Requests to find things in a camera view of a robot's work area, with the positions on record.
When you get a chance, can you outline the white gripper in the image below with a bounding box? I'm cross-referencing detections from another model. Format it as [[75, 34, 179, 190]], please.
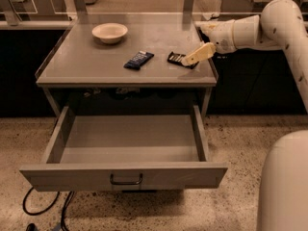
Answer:
[[181, 19, 237, 66]]

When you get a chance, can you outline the black rxbar chocolate bar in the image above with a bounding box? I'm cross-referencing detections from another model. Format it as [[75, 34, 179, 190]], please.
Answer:
[[167, 52, 197, 69]]

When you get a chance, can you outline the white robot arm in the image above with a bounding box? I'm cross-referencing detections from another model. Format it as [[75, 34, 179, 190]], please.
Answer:
[[181, 0, 308, 231]]

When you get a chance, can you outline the grey open top drawer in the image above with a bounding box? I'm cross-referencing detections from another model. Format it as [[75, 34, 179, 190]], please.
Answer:
[[20, 106, 228, 192]]

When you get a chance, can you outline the blue snack bar wrapper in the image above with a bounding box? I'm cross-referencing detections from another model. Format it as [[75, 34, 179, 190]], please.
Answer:
[[124, 51, 154, 70]]

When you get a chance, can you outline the white ceramic bowl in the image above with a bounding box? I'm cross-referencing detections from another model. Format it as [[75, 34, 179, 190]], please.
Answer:
[[92, 23, 128, 44]]

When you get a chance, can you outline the grey cabinet table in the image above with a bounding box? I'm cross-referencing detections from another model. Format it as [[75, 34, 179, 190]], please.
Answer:
[[37, 13, 217, 114]]

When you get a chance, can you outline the background grey counter left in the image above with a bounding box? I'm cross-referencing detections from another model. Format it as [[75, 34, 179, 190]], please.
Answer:
[[0, 0, 68, 21]]

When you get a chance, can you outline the white horizontal rail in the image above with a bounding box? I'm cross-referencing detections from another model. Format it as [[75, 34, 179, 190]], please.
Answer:
[[0, 19, 268, 31]]

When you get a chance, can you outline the black drawer handle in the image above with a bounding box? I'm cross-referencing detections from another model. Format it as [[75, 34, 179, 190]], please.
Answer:
[[110, 174, 143, 186]]

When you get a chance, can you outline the black floor cable loop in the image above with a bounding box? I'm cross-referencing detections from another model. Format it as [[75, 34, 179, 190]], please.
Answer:
[[22, 186, 62, 217]]

